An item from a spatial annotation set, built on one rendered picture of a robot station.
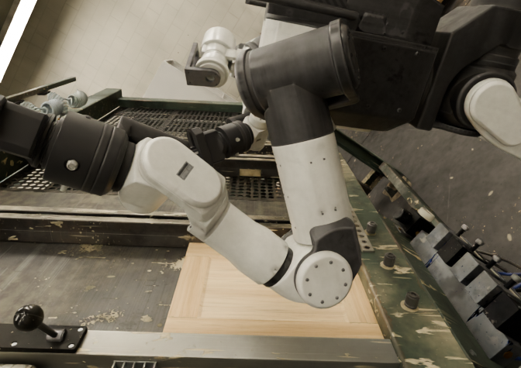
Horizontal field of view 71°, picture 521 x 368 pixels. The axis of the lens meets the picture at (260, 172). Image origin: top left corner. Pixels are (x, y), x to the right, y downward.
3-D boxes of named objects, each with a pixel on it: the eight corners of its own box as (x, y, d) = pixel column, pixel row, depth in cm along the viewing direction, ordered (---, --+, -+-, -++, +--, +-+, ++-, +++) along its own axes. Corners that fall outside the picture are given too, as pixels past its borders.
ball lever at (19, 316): (67, 350, 61) (31, 328, 50) (43, 349, 61) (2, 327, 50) (74, 326, 63) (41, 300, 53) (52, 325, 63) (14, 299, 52)
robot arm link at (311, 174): (344, 259, 63) (315, 131, 59) (384, 290, 50) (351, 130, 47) (281, 280, 61) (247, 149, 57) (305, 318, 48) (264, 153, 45)
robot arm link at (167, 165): (112, 188, 48) (194, 245, 51) (131, 159, 42) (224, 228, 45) (141, 156, 53) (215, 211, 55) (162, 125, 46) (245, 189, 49)
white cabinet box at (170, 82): (304, 151, 475) (163, 60, 430) (279, 187, 489) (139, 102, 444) (297, 140, 533) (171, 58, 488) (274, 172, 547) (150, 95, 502)
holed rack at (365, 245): (374, 252, 88) (374, 250, 88) (362, 252, 88) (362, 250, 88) (299, 104, 241) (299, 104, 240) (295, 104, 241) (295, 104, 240)
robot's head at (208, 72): (232, 38, 70) (192, 35, 70) (225, 65, 64) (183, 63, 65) (233, 66, 75) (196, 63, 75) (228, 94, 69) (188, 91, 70)
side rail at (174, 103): (292, 124, 237) (294, 107, 233) (119, 116, 234) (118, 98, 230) (291, 121, 245) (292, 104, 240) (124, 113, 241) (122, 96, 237)
